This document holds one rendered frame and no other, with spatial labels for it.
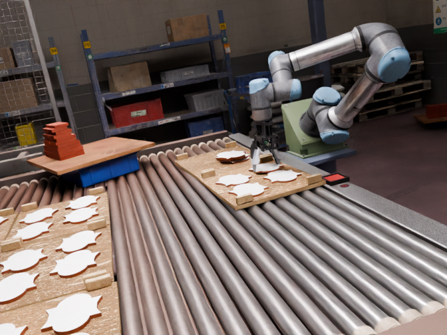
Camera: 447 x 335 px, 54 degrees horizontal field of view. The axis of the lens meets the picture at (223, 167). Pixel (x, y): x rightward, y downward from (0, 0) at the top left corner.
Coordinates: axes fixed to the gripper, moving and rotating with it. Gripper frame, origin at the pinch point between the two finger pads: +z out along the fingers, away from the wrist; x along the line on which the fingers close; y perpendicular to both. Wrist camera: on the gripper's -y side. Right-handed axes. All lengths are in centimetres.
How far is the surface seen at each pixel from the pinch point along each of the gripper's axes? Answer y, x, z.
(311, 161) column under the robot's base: -14.9, 29.9, 8.2
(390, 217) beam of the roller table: 64, 8, 1
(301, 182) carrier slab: 24.9, 2.2, 0.3
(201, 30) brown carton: -423, 116, -56
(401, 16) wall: -447, 465, -35
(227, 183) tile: 6.2, -19.2, 0.5
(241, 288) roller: 74, -42, 0
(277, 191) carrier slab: 26.4, -8.4, 0.3
